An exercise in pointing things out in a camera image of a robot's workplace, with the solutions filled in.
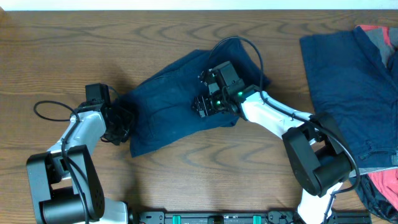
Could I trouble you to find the dark navy shorts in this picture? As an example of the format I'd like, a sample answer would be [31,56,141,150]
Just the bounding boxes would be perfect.
[121,39,271,157]

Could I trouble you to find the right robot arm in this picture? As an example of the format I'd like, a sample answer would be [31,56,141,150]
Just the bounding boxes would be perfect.
[193,62,357,223]

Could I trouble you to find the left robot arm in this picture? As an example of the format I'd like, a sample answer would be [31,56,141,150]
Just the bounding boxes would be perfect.
[26,83,135,224]

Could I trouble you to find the red grey garment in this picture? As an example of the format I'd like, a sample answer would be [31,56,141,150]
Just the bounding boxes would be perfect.
[356,25,397,209]

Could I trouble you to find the navy shorts on pile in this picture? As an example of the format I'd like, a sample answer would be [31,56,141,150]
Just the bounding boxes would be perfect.
[300,28,381,168]

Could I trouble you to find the black garment under pile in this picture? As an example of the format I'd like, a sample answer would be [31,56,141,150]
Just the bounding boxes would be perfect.
[356,170,397,223]

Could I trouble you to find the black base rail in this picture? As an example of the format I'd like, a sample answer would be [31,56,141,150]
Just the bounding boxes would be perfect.
[131,210,372,224]

